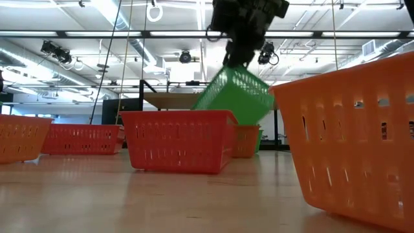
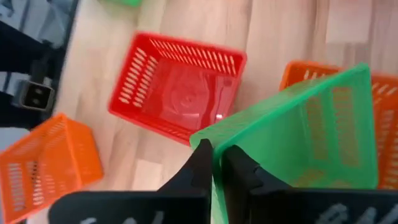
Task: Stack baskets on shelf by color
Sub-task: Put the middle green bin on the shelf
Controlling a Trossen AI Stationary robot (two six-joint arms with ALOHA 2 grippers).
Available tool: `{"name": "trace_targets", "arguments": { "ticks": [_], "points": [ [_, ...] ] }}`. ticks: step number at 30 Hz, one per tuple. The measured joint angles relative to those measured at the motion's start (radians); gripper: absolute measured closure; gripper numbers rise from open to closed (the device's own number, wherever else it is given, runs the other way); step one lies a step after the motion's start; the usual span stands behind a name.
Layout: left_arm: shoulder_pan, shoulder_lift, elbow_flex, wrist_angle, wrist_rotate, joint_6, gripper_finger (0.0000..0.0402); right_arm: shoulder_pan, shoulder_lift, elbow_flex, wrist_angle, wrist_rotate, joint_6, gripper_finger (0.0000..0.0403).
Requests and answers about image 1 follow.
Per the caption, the orange plastic basket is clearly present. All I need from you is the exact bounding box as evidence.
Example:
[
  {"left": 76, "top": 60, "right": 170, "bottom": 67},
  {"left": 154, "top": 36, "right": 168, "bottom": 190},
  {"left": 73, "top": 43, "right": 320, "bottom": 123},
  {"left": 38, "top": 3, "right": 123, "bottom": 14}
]
[
  {"left": 0, "top": 114, "right": 54, "bottom": 164},
  {"left": 232, "top": 125, "right": 261, "bottom": 159},
  {"left": 269, "top": 50, "right": 414, "bottom": 233}
]

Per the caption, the thin black cable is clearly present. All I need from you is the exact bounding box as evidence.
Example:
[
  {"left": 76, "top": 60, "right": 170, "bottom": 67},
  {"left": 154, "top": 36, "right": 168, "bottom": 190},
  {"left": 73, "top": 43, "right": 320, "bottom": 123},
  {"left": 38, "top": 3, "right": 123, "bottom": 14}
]
[{"left": 89, "top": 0, "right": 123, "bottom": 126}]

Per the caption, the white cable ring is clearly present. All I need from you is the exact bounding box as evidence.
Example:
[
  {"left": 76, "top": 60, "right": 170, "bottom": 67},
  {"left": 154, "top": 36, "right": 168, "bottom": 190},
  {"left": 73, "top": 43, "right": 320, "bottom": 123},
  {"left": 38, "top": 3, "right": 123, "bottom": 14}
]
[{"left": 146, "top": 0, "right": 164, "bottom": 23}]

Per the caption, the wooden shelf with black legs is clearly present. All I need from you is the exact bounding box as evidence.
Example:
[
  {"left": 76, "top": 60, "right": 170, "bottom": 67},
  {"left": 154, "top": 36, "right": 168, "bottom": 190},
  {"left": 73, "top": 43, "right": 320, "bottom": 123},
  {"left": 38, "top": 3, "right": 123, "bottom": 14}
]
[{"left": 138, "top": 79, "right": 281, "bottom": 151}]

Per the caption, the black ceiling spotlight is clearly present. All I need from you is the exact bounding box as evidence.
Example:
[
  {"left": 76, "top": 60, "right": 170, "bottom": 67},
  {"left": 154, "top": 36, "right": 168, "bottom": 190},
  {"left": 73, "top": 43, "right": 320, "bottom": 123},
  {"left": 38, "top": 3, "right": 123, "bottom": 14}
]
[
  {"left": 257, "top": 41, "right": 280, "bottom": 66},
  {"left": 40, "top": 40, "right": 58, "bottom": 55},
  {"left": 54, "top": 48, "right": 73, "bottom": 65}
]

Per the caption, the red plastic basket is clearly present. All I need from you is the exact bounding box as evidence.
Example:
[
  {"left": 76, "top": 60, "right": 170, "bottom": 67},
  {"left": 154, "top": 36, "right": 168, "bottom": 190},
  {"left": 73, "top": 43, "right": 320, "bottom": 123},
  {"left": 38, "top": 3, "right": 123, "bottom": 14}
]
[
  {"left": 120, "top": 109, "right": 239, "bottom": 175},
  {"left": 41, "top": 124, "right": 125, "bottom": 155}
]

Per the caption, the white light strip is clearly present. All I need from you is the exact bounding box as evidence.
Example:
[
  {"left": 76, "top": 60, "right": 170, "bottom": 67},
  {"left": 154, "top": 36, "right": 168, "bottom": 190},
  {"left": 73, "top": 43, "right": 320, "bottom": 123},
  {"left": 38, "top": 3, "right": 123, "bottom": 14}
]
[
  {"left": 64, "top": 31, "right": 142, "bottom": 37},
  {"left": 265, "top": 31, "right": 314, "bottom": 37},
  {"left": 150, "top": 31, "right": 213, "bottom": 37},
  {"left": 321, "top": 31, "right": 401, "bottom": 37},
  {"left": 0, "top": 31, "right": 58, "bottom": 37}
]

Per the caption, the black background monitor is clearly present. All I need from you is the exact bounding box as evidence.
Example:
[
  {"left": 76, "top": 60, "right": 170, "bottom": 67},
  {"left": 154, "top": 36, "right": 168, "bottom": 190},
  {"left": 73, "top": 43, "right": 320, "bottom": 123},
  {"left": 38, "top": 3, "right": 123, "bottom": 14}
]
[{"left": 102, "top": 98, "right": 140, "bottom": 126}]

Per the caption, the green plastic basket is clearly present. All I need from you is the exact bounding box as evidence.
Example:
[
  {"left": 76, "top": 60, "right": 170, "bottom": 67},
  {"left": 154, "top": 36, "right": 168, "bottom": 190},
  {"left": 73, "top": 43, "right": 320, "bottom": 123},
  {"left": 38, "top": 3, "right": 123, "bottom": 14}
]
[
  {"left": 254, "top": 129, "right": 264, "bottom": 153},
  {"left": 192, "top": 64, "right": 276, "bottom": 126}
]

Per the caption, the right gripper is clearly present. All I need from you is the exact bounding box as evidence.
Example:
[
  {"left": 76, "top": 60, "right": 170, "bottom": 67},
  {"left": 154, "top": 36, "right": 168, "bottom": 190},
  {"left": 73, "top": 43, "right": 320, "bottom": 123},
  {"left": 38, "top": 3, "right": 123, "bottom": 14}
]
[{"left": 208, "top": 0, "right": 290, "bottom": 67}]

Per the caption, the white ceiling air vent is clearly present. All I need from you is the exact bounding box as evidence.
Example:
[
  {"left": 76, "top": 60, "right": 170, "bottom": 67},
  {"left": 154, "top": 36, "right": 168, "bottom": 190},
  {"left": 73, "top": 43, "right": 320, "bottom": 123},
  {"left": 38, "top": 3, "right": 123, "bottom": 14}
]
[{"left": 362, "top": 39, "right": 376, "bottom": 58}]

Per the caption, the round black ceiling lamp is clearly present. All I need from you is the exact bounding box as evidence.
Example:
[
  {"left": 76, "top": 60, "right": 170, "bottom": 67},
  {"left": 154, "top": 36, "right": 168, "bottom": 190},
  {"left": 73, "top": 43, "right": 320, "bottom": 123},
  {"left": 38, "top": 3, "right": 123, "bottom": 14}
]
[{"left": 179, "top": 50, "right": 193, "bottom": 65}]

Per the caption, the black overhead bar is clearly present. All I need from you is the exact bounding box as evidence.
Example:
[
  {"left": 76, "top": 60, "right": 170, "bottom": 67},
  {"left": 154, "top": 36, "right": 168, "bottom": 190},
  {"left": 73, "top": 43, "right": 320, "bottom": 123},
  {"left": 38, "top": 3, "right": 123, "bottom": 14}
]
[{"left": 0, "top": 30, "right": 414, "bottom": 39}]

